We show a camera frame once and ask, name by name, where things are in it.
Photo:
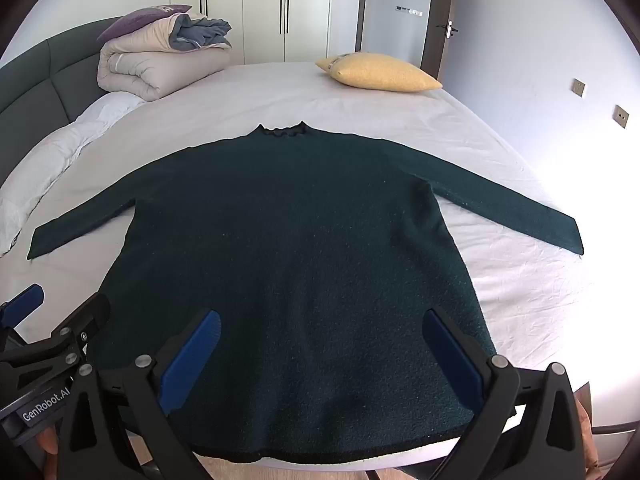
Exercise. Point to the large yellow pillow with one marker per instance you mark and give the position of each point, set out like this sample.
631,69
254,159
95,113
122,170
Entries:
380,74

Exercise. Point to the dark green sweater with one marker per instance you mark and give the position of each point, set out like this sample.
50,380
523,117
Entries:
300,260

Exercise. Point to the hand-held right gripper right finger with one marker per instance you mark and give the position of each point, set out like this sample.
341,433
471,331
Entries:
450,360

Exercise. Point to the dark green padded headboard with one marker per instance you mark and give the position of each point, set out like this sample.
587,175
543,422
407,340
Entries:
30,90

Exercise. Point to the white wardrobe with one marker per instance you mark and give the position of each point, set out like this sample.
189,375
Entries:
260,10

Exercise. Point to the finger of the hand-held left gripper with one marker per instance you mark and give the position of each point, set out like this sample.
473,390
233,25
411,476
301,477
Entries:
87,316
25,301

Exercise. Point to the grey-blue blanket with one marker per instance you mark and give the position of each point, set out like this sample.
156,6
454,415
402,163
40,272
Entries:
205,30

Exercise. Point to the white hallway switch panel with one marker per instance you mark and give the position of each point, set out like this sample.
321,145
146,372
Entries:
410,10

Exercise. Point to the person's left hand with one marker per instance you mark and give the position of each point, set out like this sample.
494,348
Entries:
49,442

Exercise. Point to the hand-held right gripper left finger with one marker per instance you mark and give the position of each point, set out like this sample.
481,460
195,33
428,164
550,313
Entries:
192,360

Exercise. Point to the bed with white sheet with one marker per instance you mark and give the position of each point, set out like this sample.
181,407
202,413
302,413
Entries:
300,95

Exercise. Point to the small yellow printed pillow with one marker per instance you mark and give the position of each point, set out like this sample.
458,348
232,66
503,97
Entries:
325,63

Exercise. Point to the square wall socket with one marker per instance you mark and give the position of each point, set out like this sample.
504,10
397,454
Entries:
621,116
579,87

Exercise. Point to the folded beige duvet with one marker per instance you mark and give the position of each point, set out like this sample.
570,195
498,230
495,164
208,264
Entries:
150,65

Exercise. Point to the white pillow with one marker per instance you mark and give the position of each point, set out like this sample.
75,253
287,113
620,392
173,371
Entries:
60,145

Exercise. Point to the purple pillow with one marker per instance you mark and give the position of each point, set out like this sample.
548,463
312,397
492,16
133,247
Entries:
135,22

